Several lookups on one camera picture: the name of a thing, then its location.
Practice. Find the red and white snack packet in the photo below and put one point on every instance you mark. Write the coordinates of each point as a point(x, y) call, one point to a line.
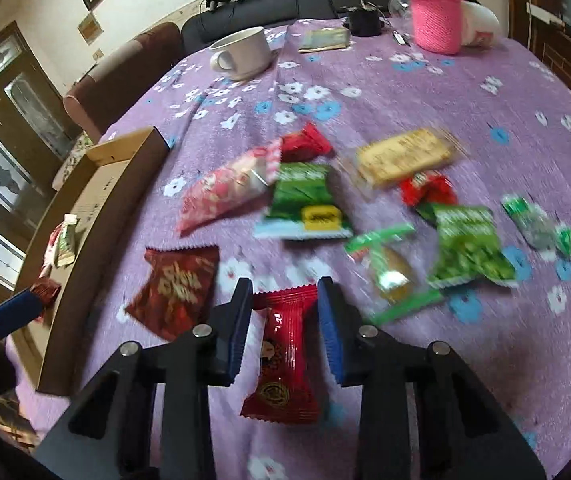
point(50, 252)
point(425, 187)

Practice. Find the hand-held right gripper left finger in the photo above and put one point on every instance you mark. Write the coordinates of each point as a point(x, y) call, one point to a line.
point(238, 332)

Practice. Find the green packet with yellow label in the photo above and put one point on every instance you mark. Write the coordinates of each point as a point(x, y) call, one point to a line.
point(305, 200)

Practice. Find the black cup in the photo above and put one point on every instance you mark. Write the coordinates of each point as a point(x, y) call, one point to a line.
point(363, 22)

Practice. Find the yellow biscuit packet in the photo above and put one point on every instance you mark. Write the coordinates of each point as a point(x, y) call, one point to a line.
point(405, 157)

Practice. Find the shallow cardboard box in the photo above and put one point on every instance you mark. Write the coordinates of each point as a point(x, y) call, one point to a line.
point(93, 200)

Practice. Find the pink knitted bottle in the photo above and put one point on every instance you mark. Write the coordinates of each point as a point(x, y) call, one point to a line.
point(435, 15)

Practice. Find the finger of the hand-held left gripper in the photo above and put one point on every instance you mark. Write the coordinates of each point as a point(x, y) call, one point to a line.
point(8, 315)

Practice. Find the black leather sofa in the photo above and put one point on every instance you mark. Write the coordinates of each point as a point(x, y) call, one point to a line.
point(285, 5)

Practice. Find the small green silver packet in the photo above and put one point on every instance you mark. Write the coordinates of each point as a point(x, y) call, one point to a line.
point(540, 230)

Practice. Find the purple floral tablecloth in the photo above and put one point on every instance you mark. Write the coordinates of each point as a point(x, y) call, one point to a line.
point(415, 90)

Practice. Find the white bag behind cup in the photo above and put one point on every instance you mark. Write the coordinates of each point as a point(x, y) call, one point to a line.
point(480, 22)

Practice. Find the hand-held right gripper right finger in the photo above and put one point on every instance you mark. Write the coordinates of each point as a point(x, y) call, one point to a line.
point(333, 335)

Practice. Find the folded cloth on table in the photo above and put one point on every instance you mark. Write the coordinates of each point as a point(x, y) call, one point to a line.
point(325, 41)

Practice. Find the pink snack packet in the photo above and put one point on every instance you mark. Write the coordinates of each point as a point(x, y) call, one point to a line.
point(223, 192)

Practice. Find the red packet with figure print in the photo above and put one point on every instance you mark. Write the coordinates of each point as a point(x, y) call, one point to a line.
point(280, 355)

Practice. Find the small wall plaque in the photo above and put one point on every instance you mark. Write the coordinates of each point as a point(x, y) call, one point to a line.
point(89, 28)

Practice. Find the clear green-edged cake packet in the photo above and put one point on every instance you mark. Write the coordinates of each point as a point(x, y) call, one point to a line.
point(390, 270)

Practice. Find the wooden glass-panel doors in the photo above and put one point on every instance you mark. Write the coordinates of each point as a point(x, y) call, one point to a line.
point(5, 125)

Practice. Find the clear glass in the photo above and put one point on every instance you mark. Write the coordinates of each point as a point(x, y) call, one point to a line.
point(398, 5)

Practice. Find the brown armchair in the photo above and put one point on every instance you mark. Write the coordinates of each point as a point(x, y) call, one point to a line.
point(125, 80)

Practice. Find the dark red snack packet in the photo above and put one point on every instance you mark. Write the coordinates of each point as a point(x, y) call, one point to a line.
point(175, 290)
point(45, 291)

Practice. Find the white cup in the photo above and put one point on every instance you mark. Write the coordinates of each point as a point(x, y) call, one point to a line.
point(243, 52)

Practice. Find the wall switch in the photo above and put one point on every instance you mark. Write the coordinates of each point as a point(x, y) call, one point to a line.
point(98, 54)

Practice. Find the green and white snack packet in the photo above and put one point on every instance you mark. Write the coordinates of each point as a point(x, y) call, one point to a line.
point(65, 242)

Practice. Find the small red snack packet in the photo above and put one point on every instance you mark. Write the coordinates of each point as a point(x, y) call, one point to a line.
point(308, 142)

